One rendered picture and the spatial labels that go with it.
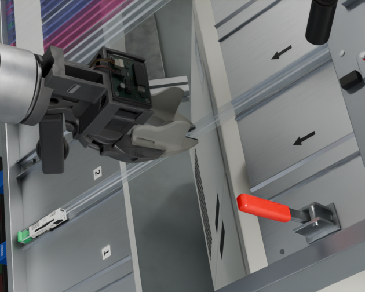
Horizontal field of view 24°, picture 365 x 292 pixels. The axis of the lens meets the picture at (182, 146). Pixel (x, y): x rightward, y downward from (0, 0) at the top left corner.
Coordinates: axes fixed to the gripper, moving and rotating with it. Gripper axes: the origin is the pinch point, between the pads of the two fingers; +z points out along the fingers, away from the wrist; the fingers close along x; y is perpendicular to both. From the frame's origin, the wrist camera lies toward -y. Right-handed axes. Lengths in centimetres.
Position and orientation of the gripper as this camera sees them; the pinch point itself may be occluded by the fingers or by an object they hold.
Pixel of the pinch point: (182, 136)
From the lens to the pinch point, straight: 95.7
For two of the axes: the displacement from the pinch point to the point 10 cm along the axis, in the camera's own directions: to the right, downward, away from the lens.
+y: 5.4, -5.1, -6.7
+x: -1.5, -8.4, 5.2
